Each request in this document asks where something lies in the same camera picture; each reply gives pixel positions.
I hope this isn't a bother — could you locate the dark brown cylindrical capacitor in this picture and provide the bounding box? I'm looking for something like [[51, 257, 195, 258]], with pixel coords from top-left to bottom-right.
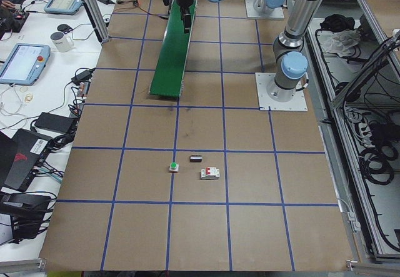
[[189, 154, 203, 163]]

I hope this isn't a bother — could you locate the green conveyor belt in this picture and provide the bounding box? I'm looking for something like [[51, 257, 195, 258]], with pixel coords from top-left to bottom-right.
[[149, 1, 191, 98]]

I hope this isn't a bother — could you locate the far blue teach pendant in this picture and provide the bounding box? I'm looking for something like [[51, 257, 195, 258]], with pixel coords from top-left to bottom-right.
[[44, 0, 83, 15]]

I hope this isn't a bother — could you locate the blue teach pendant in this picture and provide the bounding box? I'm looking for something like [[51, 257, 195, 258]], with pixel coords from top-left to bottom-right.
[[1, 43, 51, 86], [44, 0, 83, 15]]

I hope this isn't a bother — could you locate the white mug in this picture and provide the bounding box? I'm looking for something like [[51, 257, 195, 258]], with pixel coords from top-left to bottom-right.
[[50, 31, 74, 53]]

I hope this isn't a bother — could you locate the white red circuit breaker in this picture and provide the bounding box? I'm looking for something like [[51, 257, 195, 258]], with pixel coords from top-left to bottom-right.
[[200, 166, 220, 180]]

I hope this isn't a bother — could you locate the white crumpled cloth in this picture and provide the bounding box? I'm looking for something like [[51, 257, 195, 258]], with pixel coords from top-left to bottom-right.
[[321, 30, 361, 57]]

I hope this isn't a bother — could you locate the near blue teach pendant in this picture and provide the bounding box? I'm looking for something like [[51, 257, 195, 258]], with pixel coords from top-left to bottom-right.
[[1, 43, 51, 86]]

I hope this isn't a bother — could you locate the black power adapter brick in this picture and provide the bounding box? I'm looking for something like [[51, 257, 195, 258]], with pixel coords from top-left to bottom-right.
[[34, 112, 78, 134]]

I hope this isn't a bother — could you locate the black laptop with red logo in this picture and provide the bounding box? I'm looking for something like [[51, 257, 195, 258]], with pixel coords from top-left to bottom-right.
[[1, 129, 53, 192]]

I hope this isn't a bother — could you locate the red black sensor wire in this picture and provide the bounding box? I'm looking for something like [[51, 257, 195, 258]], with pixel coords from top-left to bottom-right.
[[117, 0, 170, 20]]

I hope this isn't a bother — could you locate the aluminium frame post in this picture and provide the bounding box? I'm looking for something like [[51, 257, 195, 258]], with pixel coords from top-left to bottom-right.
[[81, 0, 109, 44]]

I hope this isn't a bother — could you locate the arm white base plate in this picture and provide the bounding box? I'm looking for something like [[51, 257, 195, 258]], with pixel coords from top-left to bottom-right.
[[255, 73, 308, 111], [245, 0, 286, 20]]

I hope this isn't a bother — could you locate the green push button switch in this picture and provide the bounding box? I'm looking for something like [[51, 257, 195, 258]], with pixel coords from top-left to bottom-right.
[[169, 162, 179, 173]]

